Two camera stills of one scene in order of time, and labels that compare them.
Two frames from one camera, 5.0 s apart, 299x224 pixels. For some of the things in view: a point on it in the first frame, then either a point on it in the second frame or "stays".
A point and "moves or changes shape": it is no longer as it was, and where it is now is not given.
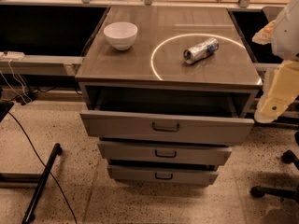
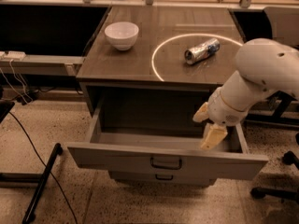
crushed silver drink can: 203,49 stays
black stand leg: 30,211 stays
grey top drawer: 167,127 moves or changes shape
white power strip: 12,55 stays
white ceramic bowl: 121,35 stays
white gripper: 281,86 to 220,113
